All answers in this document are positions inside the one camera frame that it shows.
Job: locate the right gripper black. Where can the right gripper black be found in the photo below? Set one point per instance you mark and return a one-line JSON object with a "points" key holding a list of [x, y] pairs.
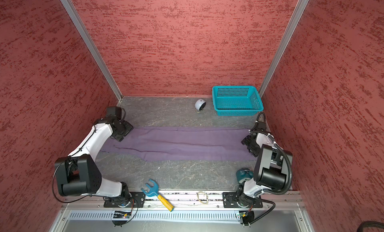
{"points": [[246, 141]]}

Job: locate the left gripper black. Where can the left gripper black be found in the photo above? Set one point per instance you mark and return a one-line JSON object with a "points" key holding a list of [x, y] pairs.
{"points": [[129, 128]]}

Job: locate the purple trousers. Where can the purple trousers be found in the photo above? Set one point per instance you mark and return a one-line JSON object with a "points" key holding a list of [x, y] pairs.
{"points": [[183, 143]]}

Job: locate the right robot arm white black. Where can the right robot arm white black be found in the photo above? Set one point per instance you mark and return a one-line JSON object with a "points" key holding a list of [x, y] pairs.
{"points": [[272, 173]]}

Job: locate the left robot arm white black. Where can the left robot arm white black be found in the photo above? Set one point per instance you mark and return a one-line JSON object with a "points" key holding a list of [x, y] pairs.
{"points": [[78, 175]]}

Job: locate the teal plastic basket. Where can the teal plastic basket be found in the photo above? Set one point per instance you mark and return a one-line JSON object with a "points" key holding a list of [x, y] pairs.
{"points": [[236, 100]]}

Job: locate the white round mug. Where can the white round mug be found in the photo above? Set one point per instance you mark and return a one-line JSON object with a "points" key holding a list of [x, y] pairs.
{"points": [[200, 104]]}

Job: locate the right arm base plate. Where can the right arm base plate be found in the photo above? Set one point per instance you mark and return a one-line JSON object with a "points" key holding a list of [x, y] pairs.
{"points": [[235, 200]]}

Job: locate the left aluminium corner post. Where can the left aluminium corner post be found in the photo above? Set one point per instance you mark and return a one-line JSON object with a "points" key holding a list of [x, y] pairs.
{"points": [[81, 28]]}

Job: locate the aluminium corner post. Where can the aluminium corner post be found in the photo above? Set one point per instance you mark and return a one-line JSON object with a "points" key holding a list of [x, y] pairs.
{"points": [[81, 28], [289, 31]]}

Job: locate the blue fork tool yellow handle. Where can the blue fork tool yellow handle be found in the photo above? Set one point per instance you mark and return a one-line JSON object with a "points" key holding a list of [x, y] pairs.
{"points": [[153, 191]]}

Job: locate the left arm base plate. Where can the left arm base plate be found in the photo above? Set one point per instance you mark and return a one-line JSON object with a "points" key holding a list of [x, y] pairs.
{"points": [[136, 200]]}

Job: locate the aluminium frame rail front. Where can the aluminium frame rail front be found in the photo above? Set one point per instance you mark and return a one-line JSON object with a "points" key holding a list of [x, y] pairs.
{"points": [[187, 200]]}

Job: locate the white slotted cable duct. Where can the white slotted cable duct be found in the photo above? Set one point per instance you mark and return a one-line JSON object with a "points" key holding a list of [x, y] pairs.
{"points": [[175, 216]]}

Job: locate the right aluminium corner post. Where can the right aluminium corner post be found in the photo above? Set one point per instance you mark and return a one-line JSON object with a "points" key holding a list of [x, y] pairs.
{"points": [[289, 31]]}

